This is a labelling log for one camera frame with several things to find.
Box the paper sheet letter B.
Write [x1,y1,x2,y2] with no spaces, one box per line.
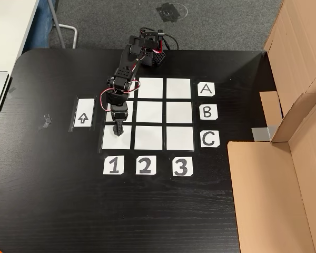
[199,104,219,121]

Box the black red bar clamp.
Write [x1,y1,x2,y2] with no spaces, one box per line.
[153,29,166,55]

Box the crumpled grey tape piece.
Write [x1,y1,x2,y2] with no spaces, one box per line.
[38,113,53,131]

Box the brown cardboard panel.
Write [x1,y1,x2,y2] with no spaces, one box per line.
[227,62,316,253]
[259,0,316,128]

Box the white desk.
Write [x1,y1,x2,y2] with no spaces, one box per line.
[0,0,40,72]

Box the paper sheet letter C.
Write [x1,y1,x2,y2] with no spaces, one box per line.
[200,131,221,148]

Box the white arrow paper sheet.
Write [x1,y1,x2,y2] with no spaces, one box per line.
[73,98,95,128]

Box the paper sheet number 1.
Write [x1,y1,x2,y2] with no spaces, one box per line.
[103,155,125,175]

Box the person's leg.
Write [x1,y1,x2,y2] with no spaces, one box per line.
[23,0,60,48]

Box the black power cable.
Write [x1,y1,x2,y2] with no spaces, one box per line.
[162,33,180,51]

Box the paper sheet number 3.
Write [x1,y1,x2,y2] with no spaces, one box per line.
[172,157,194,177]

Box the paper sheet number 2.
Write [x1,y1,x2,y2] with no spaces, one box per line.
[135,155,157,176]

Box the grey metal tube frame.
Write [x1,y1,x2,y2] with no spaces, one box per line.
[47,0,77,50]

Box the paper sheet letter A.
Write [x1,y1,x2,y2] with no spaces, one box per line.
[197,82,216,98]

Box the black floor tape patch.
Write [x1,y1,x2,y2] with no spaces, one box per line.
[155,2,181,23]

